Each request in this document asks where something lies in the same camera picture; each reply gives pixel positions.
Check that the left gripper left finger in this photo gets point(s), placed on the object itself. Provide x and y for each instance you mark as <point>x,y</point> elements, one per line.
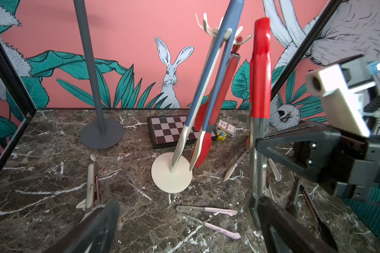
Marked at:
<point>95,234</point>

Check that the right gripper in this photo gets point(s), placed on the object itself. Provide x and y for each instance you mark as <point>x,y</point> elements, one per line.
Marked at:
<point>344,164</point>

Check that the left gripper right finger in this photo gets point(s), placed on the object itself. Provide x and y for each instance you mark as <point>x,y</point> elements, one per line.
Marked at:
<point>284,234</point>

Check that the cream utensil rack stand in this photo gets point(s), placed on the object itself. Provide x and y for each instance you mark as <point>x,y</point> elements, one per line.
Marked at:
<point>182,177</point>

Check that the red handled steel tongs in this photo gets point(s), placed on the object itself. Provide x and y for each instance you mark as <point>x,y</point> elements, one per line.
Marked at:
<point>260,94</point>

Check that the dark grey utensil rack stand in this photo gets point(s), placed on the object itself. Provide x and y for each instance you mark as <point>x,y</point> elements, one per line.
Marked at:
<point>102,133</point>

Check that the small yellow toy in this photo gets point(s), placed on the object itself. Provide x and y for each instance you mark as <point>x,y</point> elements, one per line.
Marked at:
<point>221,135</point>

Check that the playing card box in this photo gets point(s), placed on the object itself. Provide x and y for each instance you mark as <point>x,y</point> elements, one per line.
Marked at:
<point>225,126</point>

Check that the chessboard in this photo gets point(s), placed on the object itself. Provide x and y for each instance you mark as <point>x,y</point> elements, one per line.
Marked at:
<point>164,131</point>

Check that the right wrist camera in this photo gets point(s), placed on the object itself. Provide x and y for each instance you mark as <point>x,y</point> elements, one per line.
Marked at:
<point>339,85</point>

